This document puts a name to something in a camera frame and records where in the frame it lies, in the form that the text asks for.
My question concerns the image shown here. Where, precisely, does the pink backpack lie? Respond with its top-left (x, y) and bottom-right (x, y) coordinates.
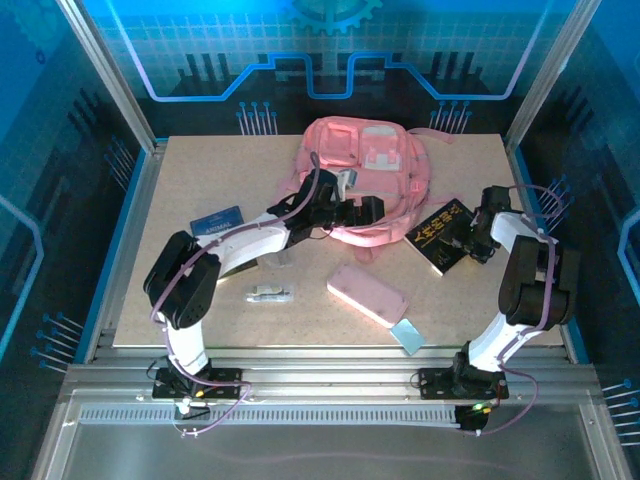
top-left (279, 115), bottom-right (456, 264)

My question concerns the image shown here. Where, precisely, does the aluminium table rail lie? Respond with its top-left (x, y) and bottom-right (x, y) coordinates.
top-left (504, 139), bottom-right (591, 364)
top-left (84, 142), bottom-right (169, 361)

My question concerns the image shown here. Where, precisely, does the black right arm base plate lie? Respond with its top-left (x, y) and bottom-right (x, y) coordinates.
top-left (418, 367), bottom-right (510, 400)

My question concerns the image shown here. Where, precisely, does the aluminium mounting beam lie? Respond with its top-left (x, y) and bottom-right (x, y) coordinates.
top-left (64, 363), bottom-right (601, 401)

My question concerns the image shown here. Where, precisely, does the black book yellow print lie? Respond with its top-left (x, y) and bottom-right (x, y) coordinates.
top-left (403, 198), bottom-right (479, 277)

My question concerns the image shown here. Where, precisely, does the aluminium left table rail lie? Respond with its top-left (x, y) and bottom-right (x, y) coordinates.
top-left (84, 142), bottom-right (169, 361)

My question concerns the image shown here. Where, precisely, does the pink pencil case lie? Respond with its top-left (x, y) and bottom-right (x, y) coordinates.
top-left (326, 263), bottom-right (410, 329)

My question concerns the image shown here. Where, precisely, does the slotted grey cable duct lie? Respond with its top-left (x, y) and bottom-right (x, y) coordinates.
top-left (78, 405), bottom-right (461, 426)

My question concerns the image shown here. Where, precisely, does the blue Animal Farm book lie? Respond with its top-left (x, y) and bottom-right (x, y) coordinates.
top-left (189, 204), bottom-right (261, 286)

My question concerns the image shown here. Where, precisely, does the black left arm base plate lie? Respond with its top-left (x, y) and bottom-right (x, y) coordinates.
top-left (152, 367), bottom-right (245, 400)

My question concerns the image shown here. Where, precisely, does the aluminium frame post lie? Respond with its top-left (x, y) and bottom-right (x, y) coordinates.
top-left (57, 0), bottom-right (159, 151)
top-left (504, 0), bottom-right (601, 151)

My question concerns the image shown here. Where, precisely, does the light blue rectangular card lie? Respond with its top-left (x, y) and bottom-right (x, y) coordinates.
top-left (391, 317), bottom-right (428, 356)

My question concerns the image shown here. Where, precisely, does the aluminium right table rail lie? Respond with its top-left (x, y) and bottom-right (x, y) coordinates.
top-left (504, 139), bottom-right (591, 364)

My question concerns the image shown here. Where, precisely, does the black controller box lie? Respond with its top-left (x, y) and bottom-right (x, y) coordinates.
top-left (454, 402), bottom-right (490, 435)

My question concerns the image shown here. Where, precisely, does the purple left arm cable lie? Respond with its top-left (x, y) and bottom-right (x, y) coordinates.
top-left (149, 152), bottom-right (321, 439)

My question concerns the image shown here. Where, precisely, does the aluminium left frame post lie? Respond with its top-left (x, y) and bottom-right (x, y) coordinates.
top-left (57, 0), bottom-right (159, 151)

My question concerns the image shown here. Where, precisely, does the aluminium right frame post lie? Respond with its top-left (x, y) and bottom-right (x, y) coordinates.
top-left (504, 0), bottom-right (601, 151)

